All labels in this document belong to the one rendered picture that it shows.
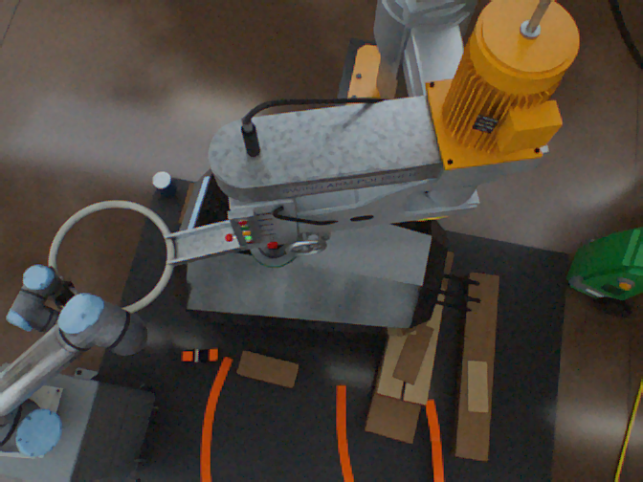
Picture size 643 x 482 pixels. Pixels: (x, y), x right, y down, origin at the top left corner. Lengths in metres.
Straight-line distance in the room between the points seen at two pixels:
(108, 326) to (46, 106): 2.54
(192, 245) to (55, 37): 2.23
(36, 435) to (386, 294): 1.39
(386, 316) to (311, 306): 0.32
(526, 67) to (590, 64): 2.85
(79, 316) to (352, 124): 0.91
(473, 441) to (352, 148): 1.89
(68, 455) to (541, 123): 2.00
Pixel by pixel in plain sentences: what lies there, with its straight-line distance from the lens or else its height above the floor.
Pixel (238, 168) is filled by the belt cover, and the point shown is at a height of 1.69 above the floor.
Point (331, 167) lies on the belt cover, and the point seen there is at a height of 1.69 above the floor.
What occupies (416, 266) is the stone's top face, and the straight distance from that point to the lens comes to 2.50.
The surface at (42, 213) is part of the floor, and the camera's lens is 3.77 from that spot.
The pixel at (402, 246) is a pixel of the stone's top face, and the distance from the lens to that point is 2.52.
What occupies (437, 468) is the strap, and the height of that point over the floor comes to 0.12.
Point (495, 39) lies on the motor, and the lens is 1.43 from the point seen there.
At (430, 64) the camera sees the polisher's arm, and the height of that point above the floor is 1.47.
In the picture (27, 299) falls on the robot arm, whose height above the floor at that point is 1.23.
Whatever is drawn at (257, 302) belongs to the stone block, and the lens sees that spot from 2.61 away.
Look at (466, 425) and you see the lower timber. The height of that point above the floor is 0.13.
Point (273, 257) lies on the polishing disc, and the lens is 2.46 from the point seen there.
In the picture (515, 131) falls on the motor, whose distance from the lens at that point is 1.50.
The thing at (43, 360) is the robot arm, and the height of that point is 1.53.
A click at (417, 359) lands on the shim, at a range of 3.01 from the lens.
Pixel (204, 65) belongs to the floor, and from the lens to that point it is 3.94.
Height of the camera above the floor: 3.21
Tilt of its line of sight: 72 degrees down
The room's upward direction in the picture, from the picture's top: 1 degrees clockwise
